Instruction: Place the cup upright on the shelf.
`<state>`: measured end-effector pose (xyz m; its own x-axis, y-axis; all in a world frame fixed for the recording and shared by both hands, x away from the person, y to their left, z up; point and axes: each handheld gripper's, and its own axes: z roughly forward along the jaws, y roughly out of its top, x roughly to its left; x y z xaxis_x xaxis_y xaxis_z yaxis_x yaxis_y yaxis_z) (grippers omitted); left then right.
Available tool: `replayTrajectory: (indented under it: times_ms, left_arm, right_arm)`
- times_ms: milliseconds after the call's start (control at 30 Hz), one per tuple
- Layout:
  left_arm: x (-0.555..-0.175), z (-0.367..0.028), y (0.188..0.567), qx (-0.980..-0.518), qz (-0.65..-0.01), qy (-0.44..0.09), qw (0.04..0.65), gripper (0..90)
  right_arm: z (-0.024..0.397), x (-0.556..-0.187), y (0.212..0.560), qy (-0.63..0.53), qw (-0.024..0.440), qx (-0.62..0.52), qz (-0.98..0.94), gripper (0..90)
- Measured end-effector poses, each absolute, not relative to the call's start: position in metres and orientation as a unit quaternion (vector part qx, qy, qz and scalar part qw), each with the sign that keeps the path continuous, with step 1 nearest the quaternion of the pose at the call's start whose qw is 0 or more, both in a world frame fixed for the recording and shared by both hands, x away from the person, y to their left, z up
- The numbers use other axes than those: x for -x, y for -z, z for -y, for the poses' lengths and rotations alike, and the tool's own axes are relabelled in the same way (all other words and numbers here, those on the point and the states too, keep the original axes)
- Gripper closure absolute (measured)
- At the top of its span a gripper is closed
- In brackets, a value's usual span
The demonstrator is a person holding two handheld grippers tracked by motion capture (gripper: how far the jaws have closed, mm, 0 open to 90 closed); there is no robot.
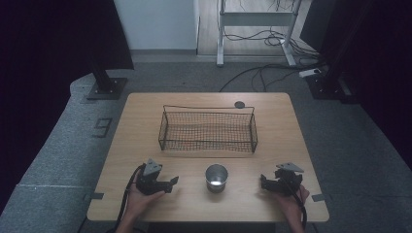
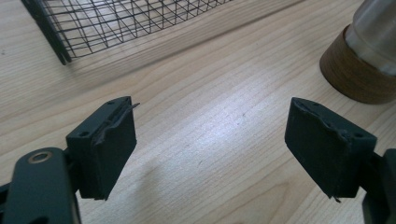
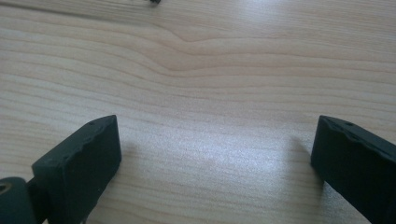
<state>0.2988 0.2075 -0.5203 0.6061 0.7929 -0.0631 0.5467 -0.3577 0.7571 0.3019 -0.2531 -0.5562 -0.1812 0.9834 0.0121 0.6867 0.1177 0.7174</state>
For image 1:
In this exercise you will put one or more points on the person's right hand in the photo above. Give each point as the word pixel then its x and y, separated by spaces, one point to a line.
pixel 293 207

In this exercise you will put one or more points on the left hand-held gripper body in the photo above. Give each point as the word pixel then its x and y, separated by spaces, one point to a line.
pixel 149 184

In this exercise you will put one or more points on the white desk frame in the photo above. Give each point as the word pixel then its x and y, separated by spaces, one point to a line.
pixel 256 18

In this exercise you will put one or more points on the black round table grommet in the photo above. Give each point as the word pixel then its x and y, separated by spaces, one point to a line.
pixel 239 104

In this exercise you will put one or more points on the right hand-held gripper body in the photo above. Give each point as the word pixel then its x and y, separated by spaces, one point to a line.
pixel 288 183

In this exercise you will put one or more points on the dark curtain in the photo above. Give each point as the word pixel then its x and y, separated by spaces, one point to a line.
pixel 48 81
pixel 375 64

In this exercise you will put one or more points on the black stand with base plate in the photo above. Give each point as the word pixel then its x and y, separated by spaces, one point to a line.
pixel 105 84
pixel 330 82

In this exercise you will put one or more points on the person's left hand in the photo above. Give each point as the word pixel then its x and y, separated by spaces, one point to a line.
pixel 139 202

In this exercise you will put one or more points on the grey tape strip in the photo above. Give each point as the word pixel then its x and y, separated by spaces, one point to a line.
pixel 96 195
pixel 318 197

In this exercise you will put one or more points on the silver metal cup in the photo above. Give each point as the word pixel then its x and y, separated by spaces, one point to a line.
pixel 216 179

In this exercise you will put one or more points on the white power strip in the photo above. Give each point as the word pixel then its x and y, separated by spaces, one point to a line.
pixel 309 73

